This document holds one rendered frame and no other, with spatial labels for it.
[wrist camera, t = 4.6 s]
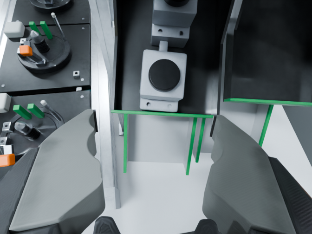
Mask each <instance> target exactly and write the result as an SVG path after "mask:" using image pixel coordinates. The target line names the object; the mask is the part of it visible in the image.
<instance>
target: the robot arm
mask: <svg viewBox="0 0 312 234"><path fill-rule="evenodd" d="M96 132H98V124H97V116H96V110H93V109H86V110H85V111H83V112H82V113H80V114H79V115H77V116H75V117H74V118H73V119H71V120H70V121H68V122H67V123H65V124H63V125H62V126H60V127H59V128H58V129H56V130H55V131H54V132H53V133H52V134H51V135H50V136H49V137H48V138H46V139H45V140H44V141H43V142H42V143H41V145H40V146H39V147H37V148H30V149H29V150H28V151H27V152H26V153H25V154H24V155H23V156H22V157H21V158H20V159H19V160H18V161H17V162H16V163H15V164H14V165H13V166H12V167H11V168H10V170H9V171H8V172H7V173H6V174H5V175H4V176H3V177H2V178H1V179H0V234H82V233H83V231H84V230H85V229H86V228H87V227H88V226H90V225H91V224H92V223H93V222H94V221H95V220H96V221H95V225H94V230H93V234H121V233H120V231H119V229H118V227H117V225H116V223H115V221H114V219H113V218H112V217H110V216H100V215H101V214H102V213H103V212H104V210H105V197H104V187H103V178H102V171H101V164H100V161H99V160H98V159H97V158H95V157H94V156H95V155H96V153H97V148H96V141H95V134H96ZM210 137H212V139H213V141H214V145H213V149H212V153H211V159H212V160H213V162H214V163H213V164H212V165H211V168H210V172H209V175H208V180H207V184H206V187H205V191H204V197H203V204H202V211H203V214H204V215H205V216H206V218H207V219H201V220H200V221H199V223H198V225H197V227H196V229H195V231H194V233H193V234H219V233H218V232H221V233H222V234H312V198H311V197H310V195H309V194H308V193H307V192H306V191H305V190H304V189H303V187H302V186H301V185H300V184H299V183H298V182H297V181H296V179H295V178H294V177H293V176H292V175H291V174H290V172H289V171H288V170H287V169H286V168H285V167H284V166H283V164H282V163H281V162H280V161H279V160H278V159H277V158H275V157H270V156H268V154H267V153H266V152H265V151H264V150H263V149H262V147H261V146H260V145H259V144H258V143H257V142H256V141H255V140H254V139H253V138H251V137H250V136H249V135H248V134H247V133H246V132H244V131H243V130H242V129H240V128H239V127H238V126H236V125H235V124H234V123H232V122H231V121H230V120H228V119H227V118H226V117H224V116H223V115H214V116H213V120H212V124H211V131H210ZM99 216H100V217H99Z"/></svg>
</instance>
